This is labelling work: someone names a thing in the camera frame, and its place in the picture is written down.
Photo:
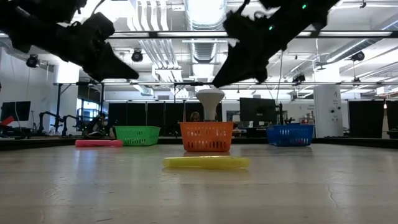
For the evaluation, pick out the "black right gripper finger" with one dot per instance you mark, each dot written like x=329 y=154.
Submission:
x=236 y=68

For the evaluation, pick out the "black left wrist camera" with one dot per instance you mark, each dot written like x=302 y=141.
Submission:
x=53 y=9

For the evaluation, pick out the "large black monitor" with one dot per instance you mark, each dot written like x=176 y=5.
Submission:
x=258 y=109

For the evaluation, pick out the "yellow highlighter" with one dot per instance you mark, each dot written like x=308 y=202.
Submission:
x=205 y=162

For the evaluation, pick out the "white bulb lamp brass base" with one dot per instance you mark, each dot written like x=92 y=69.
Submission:
x=210 y=99

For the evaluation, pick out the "silver ceiling duct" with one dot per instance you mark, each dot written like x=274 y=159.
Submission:
x=205 y=12

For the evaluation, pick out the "white round pillar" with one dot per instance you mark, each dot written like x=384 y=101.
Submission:
x=326 y=102

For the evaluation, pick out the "green plastic basket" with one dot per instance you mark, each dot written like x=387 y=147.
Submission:
x=136 y=135

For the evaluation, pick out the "person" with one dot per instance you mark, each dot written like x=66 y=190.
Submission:
x=99 y=126
x=195 y=116

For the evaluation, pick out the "black ceiling spotlight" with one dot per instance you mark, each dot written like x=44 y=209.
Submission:
x=32 y=60
x=136 y=56
x=299 y=78
x=357 y=56

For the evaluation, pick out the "black partition panel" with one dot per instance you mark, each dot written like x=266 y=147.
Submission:
x=367 y=118
x=140 y=115

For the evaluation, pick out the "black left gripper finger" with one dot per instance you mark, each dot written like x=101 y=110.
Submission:
x=109 y=68

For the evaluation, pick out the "black overhead light bar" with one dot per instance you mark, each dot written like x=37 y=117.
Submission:
x=152 y=34

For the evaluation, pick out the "blue plastic basket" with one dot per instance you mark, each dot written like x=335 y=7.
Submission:
x=289 y=135

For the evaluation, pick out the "orange plastic basket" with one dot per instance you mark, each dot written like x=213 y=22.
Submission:
x=206 y=135

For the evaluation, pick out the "black computer monitor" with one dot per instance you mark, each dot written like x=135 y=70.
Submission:
x=18 y=109

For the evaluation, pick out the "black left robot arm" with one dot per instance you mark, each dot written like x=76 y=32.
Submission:
x=25 y=28

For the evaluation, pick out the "pink highlighter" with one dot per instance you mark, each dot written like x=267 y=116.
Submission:
x=99 y=143

